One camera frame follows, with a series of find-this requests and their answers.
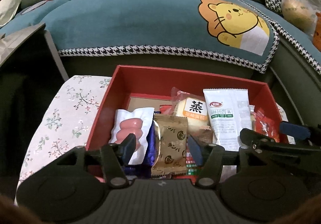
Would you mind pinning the red crown print snack packet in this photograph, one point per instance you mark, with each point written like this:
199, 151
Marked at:
194, 170

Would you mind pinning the dark side table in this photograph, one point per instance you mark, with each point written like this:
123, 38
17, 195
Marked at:
22, 43

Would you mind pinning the small red snack packet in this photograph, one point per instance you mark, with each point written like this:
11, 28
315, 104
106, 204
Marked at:
267, 126

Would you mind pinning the red cardboard box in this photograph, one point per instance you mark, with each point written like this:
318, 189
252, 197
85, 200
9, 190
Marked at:
150, 81

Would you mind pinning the steamed cake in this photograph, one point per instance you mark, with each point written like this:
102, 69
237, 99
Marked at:
193, 113

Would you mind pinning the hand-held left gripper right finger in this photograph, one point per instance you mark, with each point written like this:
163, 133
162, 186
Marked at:
195, 150

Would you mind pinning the brown snack packet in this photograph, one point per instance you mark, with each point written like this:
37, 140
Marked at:
170, 146

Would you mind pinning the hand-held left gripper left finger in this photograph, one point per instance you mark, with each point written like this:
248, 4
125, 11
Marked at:
129, 146

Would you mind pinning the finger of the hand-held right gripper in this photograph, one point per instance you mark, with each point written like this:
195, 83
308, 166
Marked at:
253, 138
293, 128

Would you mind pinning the blue wafer biscuit packet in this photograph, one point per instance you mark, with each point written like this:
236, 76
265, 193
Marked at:
150, 143

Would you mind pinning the pale green pillow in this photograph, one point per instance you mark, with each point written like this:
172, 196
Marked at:
10, 6

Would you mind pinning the green sofa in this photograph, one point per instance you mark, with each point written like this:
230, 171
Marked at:
82, 66

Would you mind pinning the teal houndstooth trim sofa cover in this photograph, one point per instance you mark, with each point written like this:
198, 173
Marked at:
296, 37

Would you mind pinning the orange plastic basket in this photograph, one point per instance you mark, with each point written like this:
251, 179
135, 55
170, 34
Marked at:
317, 33

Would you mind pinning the yellow fruit in bag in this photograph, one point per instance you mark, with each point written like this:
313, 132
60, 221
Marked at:
297, 13

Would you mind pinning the long white snack packet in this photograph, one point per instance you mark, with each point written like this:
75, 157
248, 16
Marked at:
223, 118

